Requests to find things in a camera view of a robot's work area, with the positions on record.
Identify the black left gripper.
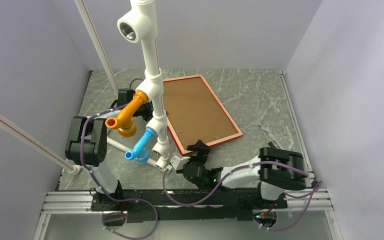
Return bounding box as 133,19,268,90
129,96,168,122

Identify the orange pipe elbow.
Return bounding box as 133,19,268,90
105,91,149,138

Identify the white diagonal pole left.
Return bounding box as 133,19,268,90
0,114,82,175

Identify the silver open-end wrench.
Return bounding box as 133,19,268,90
259,123,285,150

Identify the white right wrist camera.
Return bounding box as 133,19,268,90
169,152,190,171

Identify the blue pipe elbow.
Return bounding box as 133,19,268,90
124,127,156,164

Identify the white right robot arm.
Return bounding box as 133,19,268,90
176,140,309,208

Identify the brown frame backing board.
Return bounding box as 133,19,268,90
162,78,240,153

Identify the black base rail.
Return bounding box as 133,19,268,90
90,188,288,223

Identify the red picture frame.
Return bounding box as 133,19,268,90
162,74,244,157

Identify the white pipe stand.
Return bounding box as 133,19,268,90
117,0,169,170

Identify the aluminium extrusion frame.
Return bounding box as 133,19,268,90
33,188,343,240

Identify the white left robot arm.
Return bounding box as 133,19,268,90
65,88,135,210

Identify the white pole with red stripe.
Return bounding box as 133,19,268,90
74,0,119,95

